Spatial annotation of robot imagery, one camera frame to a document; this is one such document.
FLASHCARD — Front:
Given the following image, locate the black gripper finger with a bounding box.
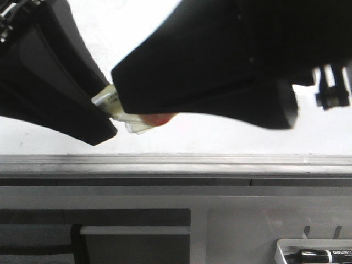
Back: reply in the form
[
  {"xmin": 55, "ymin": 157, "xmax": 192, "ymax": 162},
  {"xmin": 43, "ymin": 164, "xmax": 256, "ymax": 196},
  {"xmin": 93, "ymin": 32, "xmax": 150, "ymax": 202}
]
[
  {"xmin": 111, "ymin": 1, "xmax": 351, "ymax": 130},
  {"xmin": 1, "ymin": 1, "xmax": 117, "ymax": 145}
]

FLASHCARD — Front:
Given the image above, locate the taped white whiteboard marker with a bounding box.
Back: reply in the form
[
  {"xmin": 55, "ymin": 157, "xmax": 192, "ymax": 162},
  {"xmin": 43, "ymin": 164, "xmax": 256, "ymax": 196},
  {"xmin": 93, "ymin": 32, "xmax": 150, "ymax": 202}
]
[{"xmin": 91, "ymin": 84, "xmax": 177, "ymax": 134}]

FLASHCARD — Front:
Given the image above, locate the black spare whiteboard marker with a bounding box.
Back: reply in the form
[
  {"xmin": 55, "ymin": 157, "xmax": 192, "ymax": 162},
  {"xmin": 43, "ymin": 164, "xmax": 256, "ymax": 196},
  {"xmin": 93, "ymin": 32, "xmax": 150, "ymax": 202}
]
[{"xmin": 284, "ymin": 249, "xmax": 351, "ymax": 263}]

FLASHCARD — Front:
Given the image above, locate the dark grey box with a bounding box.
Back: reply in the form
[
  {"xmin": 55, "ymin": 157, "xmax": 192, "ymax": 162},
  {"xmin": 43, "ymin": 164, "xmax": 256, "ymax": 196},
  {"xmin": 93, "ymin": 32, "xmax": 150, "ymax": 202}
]
[{"xmin": 1, "ymin": 209, "xmax": 191, "ymax": 263}]

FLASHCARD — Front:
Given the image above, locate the white perforated marker tray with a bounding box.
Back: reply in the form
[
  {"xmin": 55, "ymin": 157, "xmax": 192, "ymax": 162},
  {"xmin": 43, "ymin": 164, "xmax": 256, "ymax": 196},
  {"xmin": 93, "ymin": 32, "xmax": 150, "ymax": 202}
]
[{"xmin": 206, "ymin": 208, "xmax": 352, "ymax": 264}]

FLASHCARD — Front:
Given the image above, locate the black cable connector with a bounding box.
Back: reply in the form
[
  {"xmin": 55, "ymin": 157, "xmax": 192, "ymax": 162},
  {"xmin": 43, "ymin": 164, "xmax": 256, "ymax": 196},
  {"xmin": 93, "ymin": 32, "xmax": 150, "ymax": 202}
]
[{"xmin": 315, "ymin": 63, "xmax": 351, "ymax": 111}]

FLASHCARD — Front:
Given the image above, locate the white whiteboard with aluminium frame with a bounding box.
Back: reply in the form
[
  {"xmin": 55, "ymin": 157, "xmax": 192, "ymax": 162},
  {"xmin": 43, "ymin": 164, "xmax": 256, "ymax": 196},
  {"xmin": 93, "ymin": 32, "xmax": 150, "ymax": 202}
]
[{"xmin": 1, "ymin": 1, "xmax": 351, "ymax": 177}]

